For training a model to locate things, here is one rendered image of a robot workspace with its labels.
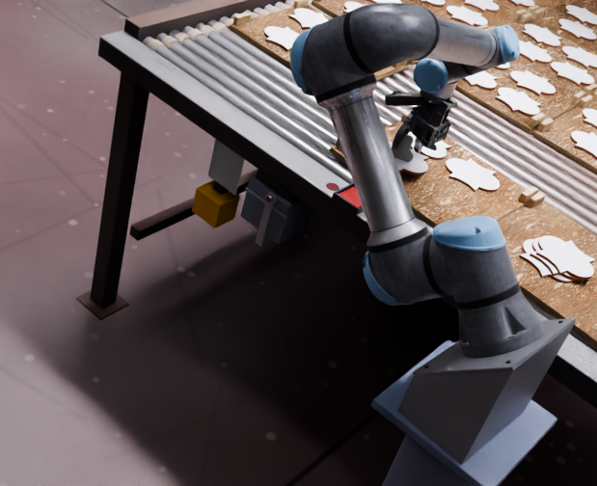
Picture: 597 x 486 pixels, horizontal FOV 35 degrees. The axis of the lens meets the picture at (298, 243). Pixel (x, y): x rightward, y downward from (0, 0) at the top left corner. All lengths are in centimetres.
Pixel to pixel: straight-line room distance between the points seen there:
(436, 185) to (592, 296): 46
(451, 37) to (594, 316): 71
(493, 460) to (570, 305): 47
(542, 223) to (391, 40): 85
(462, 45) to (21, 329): 172
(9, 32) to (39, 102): 59
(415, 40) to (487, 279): 43
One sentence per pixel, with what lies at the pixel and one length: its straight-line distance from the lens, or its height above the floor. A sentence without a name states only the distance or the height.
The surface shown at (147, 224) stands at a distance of 301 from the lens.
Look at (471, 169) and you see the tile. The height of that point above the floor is 94.
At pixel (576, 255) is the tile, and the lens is 223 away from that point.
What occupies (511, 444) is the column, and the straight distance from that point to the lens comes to 184.
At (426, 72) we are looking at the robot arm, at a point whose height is 127.
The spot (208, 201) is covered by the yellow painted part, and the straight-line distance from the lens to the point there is 244.
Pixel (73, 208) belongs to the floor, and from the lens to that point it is 347.
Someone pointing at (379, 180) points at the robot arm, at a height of 123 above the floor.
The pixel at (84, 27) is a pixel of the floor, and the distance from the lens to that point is 465.
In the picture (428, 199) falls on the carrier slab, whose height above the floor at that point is 94.
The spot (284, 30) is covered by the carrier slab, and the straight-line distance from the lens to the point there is 279.
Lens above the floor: 212
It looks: 37 degrees down
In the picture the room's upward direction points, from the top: 17 degrees clockwise
